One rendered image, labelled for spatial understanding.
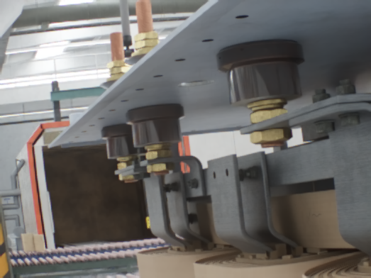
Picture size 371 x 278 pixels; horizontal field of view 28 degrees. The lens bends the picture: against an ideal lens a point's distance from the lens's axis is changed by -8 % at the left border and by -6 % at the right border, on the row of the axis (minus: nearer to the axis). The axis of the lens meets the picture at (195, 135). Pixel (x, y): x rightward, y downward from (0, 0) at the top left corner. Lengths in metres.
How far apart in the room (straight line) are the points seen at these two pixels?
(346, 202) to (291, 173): 0.27
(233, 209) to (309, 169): 0.18
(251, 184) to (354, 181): 0.43
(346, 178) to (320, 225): 0.30
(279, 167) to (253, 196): 0.10
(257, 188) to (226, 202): 0.05
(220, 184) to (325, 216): 0.20
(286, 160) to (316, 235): 0.13
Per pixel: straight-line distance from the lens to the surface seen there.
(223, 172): 1.20
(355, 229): 0.83
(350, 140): 0.82
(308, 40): 0.97
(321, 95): 0.82
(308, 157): 1.04
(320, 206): 1.12
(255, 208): 1.22
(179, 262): 1.50
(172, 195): 1.67
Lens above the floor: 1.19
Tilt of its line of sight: 4 degrees up
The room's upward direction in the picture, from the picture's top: 7 degrees counter-clockwise
